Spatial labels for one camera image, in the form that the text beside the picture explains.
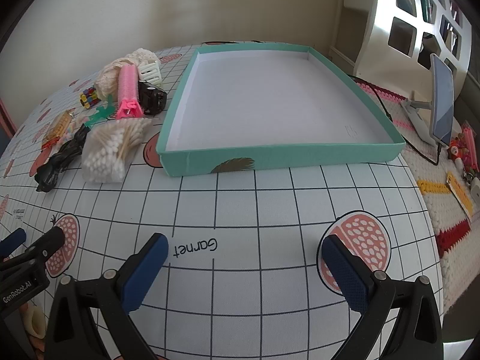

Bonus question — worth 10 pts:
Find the pack of cotton swabs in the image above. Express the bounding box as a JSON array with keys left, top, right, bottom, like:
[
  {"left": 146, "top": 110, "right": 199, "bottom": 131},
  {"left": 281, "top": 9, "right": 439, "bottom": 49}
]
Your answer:
[{"left": 80, "top": 119, "right": 151, "bottom": 184}]

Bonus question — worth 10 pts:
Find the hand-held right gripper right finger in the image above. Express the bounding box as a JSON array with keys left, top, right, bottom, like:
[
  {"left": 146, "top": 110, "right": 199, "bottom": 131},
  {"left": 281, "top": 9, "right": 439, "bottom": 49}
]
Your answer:
[{"left": 322, "top": 233, "right": 445, "bottom": 360}]

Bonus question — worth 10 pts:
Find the black cable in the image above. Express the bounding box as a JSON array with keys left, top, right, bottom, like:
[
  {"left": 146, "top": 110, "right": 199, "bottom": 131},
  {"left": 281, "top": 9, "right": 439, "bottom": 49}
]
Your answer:
[{"left": 347, "top": 75, "right": 445, "bottom": 166}]

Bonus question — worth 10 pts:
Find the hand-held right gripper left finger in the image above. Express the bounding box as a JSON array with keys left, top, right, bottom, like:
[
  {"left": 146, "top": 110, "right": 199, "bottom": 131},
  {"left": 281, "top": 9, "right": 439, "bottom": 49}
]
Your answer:
[{"left": 44, "top": 232, "right": 169, "bottom": 360}]

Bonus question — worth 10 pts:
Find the teal cardboard box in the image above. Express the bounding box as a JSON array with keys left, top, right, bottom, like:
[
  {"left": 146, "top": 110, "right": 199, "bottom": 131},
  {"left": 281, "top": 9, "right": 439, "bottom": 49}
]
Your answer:
[{"left": 155, "top": 42, "right": 406, "bottom": 178}]

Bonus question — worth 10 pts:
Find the black hair claw clip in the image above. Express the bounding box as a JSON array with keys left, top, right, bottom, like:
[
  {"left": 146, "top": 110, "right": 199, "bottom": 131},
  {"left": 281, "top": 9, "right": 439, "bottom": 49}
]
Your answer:
[{"left": 34, "top": 123, "right": 91, "bottom": 193}]

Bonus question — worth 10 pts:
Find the white hair claw clip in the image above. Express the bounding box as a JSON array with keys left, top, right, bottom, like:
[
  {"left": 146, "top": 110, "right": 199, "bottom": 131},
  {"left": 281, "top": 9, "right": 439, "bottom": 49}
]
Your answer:
[{"left": 139, "top": 60, "right": 164, "bottom": 85}]

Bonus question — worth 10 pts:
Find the colourful bead toy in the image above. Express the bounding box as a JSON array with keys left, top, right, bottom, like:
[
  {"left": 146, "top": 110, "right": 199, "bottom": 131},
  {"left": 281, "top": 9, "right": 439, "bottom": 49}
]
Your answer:
[{"left": 79, "top": 87, "right": 101, "bottom": 109}]

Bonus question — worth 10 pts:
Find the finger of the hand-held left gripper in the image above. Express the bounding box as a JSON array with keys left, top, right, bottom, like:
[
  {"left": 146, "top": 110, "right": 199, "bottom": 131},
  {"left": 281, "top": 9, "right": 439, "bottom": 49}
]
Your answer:
[
  {"left": 0, "top": 228, "right": 27, "bottom": 261},
  {"left": 11, "top": 226, "right": 67, "bottom": 271}
]

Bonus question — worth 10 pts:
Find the small black hair clip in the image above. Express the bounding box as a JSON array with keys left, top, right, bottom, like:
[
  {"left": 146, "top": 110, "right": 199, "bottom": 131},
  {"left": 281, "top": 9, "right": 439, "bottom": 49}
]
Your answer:
[{"left": 138, "top": 80, "right": 168, "bottom": 117}]

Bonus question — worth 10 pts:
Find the green plastic hair clip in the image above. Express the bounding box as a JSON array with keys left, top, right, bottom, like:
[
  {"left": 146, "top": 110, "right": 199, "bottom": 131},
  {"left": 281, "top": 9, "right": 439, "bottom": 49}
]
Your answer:
[{"left": 83, "top": 94, "right": 116, "bottom": 128}]

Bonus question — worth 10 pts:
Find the orange snack packet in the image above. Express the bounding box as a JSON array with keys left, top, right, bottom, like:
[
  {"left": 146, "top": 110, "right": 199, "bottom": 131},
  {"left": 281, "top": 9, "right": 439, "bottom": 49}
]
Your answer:
[{"left": 41, "top": 108, "right": 76, "bottom": 150}]

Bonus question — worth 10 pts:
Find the cream lace cloth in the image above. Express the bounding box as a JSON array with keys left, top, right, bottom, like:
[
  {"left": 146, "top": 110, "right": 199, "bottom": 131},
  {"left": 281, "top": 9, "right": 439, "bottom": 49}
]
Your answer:
[{"left": 94, "top": 48, "right": 160, "bottom": 96}]

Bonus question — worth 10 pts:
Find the pink packet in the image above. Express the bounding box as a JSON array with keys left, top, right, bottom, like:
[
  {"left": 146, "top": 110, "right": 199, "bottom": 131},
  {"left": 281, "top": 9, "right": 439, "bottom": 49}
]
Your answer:
[{"left": 459, "top": 122, "right": 478, "bottom": 166}]

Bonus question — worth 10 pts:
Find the grid fruit print tablecloth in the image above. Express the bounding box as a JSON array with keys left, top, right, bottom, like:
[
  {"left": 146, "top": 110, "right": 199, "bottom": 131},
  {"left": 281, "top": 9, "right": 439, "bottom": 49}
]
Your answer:
[{"left": 0, "top": 41, "right": 445, "bottom": 360}]

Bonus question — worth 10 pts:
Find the small red toy figure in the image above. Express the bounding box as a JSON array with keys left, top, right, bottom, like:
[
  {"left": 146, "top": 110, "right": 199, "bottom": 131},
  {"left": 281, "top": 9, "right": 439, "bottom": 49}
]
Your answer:
[{"left": 448, "top": 137, "right": 464, "bottom": 160}]

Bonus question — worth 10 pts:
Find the white phone stand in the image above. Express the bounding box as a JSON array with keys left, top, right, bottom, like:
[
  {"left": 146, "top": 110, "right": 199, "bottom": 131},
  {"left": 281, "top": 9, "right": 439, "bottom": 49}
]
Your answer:
[{"left": 399, "top": 90, "right": 441, "bottom": 146}]

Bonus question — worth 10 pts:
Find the pink hair roller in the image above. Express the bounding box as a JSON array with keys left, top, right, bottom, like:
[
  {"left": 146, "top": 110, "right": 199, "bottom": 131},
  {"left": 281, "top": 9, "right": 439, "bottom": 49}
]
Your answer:
[{"left": 116, "top": 64, "right": 144, "bottom": 121}]

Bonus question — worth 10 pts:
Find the white cutout shelf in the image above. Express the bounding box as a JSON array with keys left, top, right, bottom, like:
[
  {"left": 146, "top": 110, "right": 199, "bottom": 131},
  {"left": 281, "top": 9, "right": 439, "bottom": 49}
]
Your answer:
[{"left": 356, "top": 0, "right": 473, "bottom": 83}]

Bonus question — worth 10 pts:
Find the white wooden rack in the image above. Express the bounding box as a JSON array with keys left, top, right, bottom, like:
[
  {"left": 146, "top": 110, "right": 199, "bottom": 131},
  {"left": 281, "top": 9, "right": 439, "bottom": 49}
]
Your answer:
[{"left": 330, "top": 0, "right": 379, "bottom": 76}]

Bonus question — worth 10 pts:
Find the smartphone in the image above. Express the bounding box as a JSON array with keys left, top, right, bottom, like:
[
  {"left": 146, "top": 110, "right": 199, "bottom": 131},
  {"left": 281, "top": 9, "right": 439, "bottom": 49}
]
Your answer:
[{"left": 429, "top": 53, "right": 455, "bottom": 146}]

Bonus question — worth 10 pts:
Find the yellow card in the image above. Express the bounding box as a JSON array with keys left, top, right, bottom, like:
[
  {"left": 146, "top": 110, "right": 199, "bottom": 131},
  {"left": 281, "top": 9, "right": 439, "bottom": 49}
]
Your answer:
[{"left": 446, "top": 172, "right": 474, "bottom": 223}]

